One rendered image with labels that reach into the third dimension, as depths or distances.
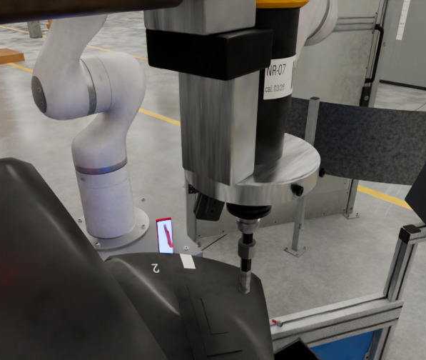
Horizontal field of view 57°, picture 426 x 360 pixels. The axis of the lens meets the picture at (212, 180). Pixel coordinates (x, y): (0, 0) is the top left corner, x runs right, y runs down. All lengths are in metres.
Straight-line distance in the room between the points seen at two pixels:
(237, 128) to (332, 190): 2.61
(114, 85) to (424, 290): 2.06
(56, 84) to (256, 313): 0.54
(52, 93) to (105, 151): 0.16
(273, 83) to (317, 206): 2.60
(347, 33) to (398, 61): 4.19
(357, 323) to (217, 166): 0.87
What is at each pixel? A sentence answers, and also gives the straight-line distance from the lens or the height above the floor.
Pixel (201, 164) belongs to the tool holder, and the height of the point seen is 1.47.
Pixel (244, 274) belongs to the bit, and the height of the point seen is 1.38.
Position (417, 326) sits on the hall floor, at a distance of 2.28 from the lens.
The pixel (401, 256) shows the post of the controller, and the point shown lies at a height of 0.99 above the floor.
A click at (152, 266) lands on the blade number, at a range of 0.53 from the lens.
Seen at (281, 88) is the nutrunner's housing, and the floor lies 1.50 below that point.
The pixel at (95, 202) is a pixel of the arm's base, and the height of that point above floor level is 1.08.
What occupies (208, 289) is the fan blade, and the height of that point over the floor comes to 1.19.
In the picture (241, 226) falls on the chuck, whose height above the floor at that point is 1.42.
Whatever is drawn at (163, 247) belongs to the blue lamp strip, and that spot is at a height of 1.14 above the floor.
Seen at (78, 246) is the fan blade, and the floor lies 1.38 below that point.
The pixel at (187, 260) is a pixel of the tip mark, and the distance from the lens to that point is 0.55.
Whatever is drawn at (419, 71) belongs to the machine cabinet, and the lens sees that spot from 6.49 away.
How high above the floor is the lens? 1.54
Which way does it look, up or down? 28 degrees down
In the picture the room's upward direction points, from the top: straight up
